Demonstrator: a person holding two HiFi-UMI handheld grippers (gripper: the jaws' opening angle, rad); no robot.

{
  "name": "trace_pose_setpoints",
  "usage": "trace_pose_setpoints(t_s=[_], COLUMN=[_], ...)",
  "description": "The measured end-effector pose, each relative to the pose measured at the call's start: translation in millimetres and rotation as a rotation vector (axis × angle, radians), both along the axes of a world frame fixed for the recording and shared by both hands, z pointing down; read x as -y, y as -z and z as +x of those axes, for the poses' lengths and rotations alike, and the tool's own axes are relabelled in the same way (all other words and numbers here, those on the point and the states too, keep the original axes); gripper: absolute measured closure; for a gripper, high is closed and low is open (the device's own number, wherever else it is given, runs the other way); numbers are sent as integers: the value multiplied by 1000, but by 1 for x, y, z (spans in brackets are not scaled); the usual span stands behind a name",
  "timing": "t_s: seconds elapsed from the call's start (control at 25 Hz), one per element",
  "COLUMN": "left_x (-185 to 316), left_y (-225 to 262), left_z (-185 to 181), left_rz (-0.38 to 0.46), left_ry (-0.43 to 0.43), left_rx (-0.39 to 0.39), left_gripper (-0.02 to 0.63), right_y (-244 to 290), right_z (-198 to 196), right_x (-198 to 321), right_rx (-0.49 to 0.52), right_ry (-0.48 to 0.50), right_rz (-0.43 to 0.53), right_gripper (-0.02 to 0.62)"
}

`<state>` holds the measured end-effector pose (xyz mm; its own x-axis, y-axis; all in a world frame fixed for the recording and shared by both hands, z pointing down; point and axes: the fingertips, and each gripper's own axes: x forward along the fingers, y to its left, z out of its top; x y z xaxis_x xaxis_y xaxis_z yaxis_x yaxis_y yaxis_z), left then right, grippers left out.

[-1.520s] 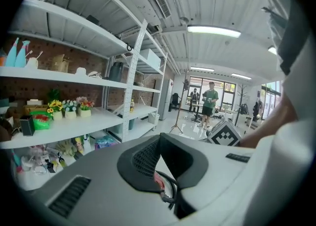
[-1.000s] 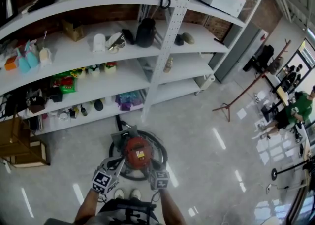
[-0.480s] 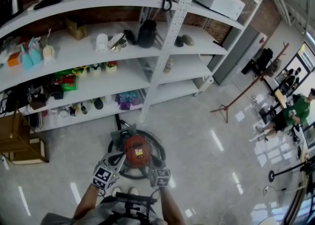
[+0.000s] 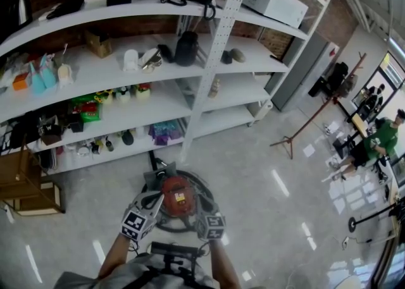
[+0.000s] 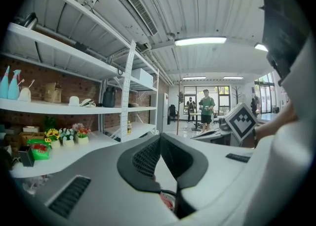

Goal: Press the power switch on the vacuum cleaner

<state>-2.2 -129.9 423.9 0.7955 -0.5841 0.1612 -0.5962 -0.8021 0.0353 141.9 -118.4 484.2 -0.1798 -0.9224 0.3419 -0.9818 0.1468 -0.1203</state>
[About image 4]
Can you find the black chest rig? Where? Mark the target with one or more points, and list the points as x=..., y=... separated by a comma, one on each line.
x=174, y=249

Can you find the stack of plates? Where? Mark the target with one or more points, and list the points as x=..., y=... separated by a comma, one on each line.
x=48, y=158

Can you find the grey refrigerator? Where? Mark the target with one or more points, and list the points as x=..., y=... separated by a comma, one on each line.
x=300, y=69

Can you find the white metal shelving unit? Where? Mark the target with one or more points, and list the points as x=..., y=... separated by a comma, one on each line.
x=171, y=76

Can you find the red handheld device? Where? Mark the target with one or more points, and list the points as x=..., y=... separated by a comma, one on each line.
x=178, y=193

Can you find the person's grey shirt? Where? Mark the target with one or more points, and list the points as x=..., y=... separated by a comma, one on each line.
x=133, y=272

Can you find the white plastic container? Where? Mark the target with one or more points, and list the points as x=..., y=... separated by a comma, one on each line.
x=130, y=60

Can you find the wooden step rack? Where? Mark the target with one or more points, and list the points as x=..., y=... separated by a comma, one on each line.
x=28, y=186

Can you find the black and white card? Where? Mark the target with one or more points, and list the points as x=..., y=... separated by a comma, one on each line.
x=4, y=143

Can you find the black pole stand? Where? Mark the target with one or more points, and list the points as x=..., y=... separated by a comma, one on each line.
x=352, y=225

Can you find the person's left forearm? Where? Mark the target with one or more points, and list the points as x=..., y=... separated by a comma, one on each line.
x=115, y=257

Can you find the black hat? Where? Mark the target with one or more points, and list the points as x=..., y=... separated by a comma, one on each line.
x=226, y=57

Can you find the potted red flowers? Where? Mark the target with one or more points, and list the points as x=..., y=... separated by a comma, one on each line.
x=143, y=91

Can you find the khaki hat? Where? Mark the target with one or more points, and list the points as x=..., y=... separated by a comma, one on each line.
x=238, y=55

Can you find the brown bag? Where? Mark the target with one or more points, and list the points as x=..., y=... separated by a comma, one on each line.
x=51, y=136

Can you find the orange box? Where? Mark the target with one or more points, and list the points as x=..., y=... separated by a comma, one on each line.
x=21, y=81

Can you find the white power strip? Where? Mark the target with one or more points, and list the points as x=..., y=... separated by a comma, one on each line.
x=345, y=243
x=9, y=213

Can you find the cardboard box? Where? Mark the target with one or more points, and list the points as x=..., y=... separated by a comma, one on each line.
x=98, y=44

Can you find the person's right forearm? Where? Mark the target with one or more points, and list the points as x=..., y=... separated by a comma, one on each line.
x=223, y=262

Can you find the green packet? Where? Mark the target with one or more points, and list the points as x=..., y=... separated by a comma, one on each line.
x=88, y=110

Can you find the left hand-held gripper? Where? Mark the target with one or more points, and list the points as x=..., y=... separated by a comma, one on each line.
x=134, y=223

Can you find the black cap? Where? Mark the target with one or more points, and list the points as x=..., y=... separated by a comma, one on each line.
x=128, y=138

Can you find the steel kettle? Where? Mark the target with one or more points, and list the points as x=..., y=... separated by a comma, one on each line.
x=24, y=9

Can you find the wooden desk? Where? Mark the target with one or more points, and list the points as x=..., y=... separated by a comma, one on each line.
x=360, y=126

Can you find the potted sunflowers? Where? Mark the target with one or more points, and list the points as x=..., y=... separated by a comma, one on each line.
x=104, y=97

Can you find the cream pouch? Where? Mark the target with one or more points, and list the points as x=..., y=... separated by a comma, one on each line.
x=64, y=76

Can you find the white appliance box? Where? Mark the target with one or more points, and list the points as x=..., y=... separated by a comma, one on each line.
x=275, y=3

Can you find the small black box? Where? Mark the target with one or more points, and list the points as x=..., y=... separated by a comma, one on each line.
x=76, y=124

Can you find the dark green pump bottle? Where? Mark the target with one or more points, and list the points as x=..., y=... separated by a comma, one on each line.
x=109, y=145

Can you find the potted white flowers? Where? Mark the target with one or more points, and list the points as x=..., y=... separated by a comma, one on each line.
x=123, y=95

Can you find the wooden coat stand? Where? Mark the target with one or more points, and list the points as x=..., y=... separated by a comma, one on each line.
x=316, y=117

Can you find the yellow drink bottle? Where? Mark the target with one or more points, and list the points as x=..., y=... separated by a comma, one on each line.
x=214, y=89

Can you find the black jar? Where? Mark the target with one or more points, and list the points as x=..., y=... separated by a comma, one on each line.
x=186, y=49

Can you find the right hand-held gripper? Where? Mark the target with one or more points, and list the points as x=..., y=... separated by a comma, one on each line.
x=212, y=226

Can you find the turquoise bottle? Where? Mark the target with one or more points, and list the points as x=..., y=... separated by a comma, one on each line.
x=49, y=74
x=38, y=83

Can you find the purple packets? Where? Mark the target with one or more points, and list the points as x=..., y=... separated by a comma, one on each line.
x=166, y=132

